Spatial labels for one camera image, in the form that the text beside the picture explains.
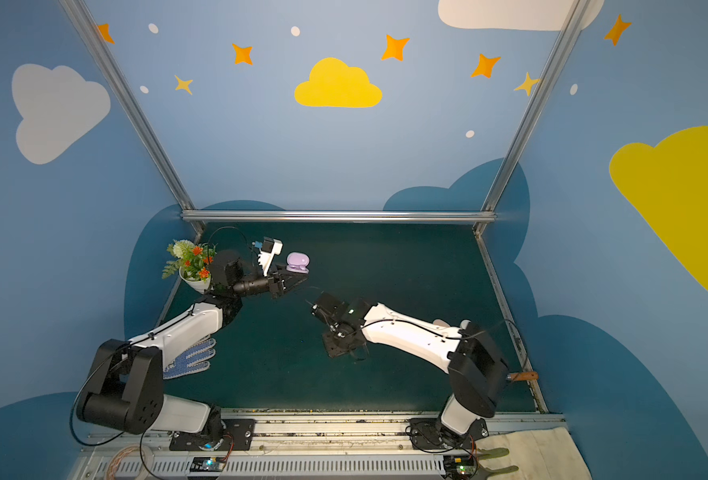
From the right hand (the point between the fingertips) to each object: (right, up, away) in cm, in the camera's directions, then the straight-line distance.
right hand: (338, 342), depth 80 cm
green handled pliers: (+35, -27, -11) cm, 46 cm away
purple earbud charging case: (-11, +22, -1) cm, 24 cm away
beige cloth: (+52, -25, -8) cm, 58 cm away
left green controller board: (-31, -26, -9) cm, 42 cm away
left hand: (-8, +18, -2) cm, 20 cm away
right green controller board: (+30, -27, -9) cm, 42 cm away
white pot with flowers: (-45, +22, +10) cm, 51 cm away
